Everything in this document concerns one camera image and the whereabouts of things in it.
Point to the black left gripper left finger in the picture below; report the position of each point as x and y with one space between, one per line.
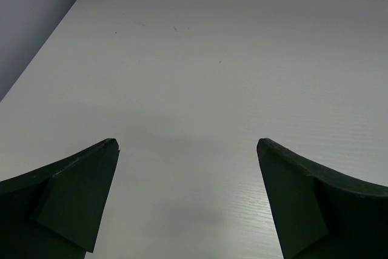
55 211

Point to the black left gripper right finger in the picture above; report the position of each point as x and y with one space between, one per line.
319 212

